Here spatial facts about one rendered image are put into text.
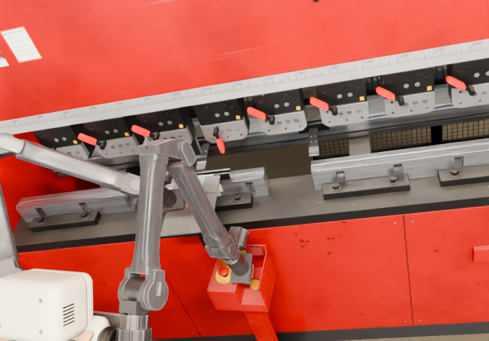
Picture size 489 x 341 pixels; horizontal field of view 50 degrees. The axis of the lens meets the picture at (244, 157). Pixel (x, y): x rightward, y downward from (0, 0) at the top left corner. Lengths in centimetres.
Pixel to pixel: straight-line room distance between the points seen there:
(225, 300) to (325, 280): 46
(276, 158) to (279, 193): 150
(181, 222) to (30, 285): 65
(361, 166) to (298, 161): 155
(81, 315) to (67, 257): 94
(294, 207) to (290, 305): 57
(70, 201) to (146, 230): 91
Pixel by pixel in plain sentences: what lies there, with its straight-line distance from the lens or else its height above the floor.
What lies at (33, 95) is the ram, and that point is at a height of 148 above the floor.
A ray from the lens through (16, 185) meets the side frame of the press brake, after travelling 248.
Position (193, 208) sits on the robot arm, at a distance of 153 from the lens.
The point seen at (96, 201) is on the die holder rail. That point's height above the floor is 96.
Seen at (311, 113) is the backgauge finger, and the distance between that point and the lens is 205.
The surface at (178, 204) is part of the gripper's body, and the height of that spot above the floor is 114.
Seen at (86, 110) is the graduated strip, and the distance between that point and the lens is 185.
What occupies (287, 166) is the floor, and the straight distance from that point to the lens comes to 340.
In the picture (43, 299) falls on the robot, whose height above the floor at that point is 137.
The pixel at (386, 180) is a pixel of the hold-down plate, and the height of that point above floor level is 91.
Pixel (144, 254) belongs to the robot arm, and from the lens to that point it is 136.
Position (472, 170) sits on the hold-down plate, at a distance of 195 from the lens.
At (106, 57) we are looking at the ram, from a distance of 170.
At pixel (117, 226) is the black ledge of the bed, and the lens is 215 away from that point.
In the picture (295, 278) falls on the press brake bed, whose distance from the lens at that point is 219.
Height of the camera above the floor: 227
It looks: 40 degrees down
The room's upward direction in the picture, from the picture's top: 19 degrees counter-clockwise
